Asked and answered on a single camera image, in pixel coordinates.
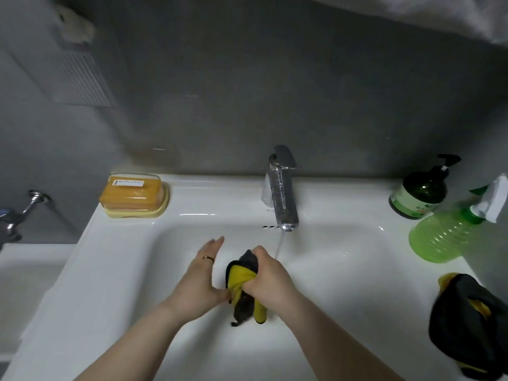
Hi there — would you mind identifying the person's right hand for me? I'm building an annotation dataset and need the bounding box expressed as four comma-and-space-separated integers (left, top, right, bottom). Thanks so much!
241, 245, 303, 322

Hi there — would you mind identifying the person's left hand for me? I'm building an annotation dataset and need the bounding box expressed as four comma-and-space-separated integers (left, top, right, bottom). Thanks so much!
164, 236, 232, 324

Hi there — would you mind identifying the yellow and grey cleaning cloth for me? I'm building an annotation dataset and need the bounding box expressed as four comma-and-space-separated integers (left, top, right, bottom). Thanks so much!
225, 250, 268, 327

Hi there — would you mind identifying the person's right forearm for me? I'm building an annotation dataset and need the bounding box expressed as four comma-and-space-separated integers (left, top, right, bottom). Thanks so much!
278, 293, 405, 381

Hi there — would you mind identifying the person's left forearm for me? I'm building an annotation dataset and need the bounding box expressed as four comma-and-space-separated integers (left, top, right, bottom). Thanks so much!
73, 301, 187, 381

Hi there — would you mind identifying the white ceramic sink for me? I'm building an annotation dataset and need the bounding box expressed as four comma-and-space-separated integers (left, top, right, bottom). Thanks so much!
0, 174, 491, 381

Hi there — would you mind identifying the chrome faucet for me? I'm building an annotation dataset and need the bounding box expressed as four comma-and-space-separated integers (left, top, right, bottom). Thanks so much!
261, 144, 299, 232

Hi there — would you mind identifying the yellow soap dish with lid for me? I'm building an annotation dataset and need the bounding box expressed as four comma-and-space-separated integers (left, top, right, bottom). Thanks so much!
99, 173, 170, 219

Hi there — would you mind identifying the dark green pump bottle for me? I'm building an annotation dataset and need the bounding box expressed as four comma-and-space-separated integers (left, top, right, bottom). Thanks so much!
388, 154, 462, 220

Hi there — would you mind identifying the white bathtub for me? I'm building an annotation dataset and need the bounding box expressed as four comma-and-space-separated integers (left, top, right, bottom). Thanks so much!
0, 243, 77, 363

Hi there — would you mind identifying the light green spray bottle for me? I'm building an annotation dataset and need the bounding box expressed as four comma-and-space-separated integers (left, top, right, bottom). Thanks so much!
409, 174, 508, 264

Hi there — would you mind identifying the black and yellow cloth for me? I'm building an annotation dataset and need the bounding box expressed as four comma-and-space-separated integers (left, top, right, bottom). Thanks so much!
428, 272, 508, 381

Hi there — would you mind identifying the chrome wall tap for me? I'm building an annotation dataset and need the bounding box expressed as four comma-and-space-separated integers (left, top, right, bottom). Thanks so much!
0, 190, 52, 250

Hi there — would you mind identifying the wall vent grille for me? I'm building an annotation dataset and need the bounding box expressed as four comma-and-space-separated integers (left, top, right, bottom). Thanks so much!
60, 49, 116, 108

